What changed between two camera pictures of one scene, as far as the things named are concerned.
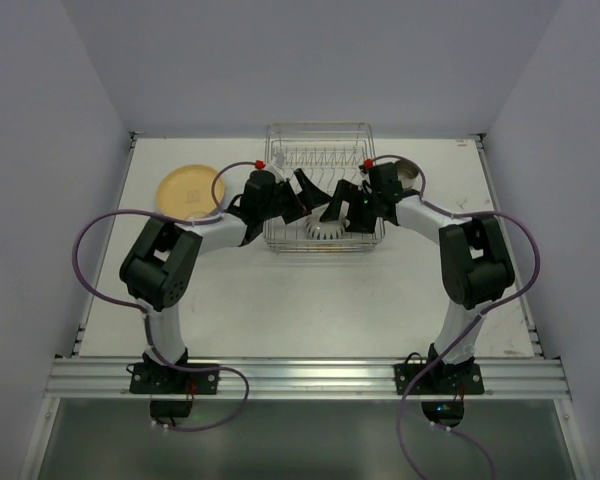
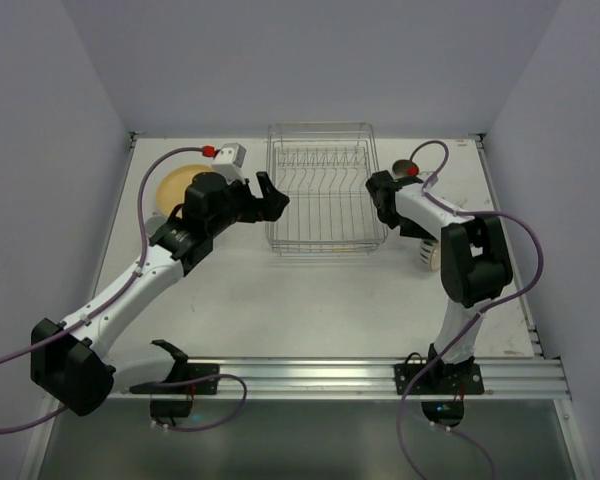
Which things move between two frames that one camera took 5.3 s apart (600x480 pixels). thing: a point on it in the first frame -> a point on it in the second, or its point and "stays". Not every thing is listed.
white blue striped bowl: x=325 y=230 -> x=430 y=253
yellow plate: x=188 y=188 stays
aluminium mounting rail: x=306 y=378 stays
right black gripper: x=353 y=211 -> x=380 y=195
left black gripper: x=290 y=201 -> x=253 y=201
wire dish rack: x=326 y=152 stays
